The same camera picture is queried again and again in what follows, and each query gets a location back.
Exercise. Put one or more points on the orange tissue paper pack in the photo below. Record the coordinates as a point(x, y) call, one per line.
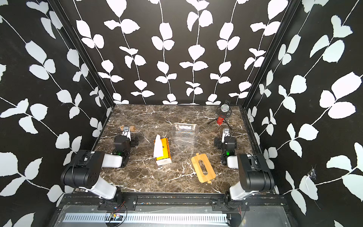
point(166, 157)

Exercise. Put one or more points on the white perforated strip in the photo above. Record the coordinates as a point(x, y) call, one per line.
point(155, 218)

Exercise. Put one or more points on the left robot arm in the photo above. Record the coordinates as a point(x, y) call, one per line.
point(84, 169)

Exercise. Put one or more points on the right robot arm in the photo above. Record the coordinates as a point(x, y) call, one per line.
point(254, 173)

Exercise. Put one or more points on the bamboo tissue box lid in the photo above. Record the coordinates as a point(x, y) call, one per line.
point(203, 168)

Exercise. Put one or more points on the wooden letter cube N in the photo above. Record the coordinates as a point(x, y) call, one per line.
point(132, 128)

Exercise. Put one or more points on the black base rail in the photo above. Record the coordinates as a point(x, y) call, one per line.
point(218, 202)

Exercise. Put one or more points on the clear plastic tissue box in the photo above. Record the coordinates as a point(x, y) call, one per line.
point(185, 131)

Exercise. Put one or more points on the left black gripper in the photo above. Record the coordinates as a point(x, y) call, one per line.
point(133, 141)

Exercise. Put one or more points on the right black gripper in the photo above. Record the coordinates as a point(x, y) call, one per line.
point(218, 140)

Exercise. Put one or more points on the white tissue sheet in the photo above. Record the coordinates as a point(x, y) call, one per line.
point(158, 147)

